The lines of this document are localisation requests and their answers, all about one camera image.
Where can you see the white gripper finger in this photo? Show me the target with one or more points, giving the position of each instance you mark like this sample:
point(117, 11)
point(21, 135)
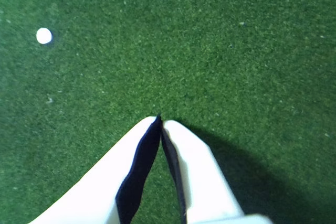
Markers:
point(199, 176)
point(92, 197)

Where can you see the large green turf mat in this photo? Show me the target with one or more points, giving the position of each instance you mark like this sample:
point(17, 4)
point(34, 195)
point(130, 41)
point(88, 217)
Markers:
point(183, 51)

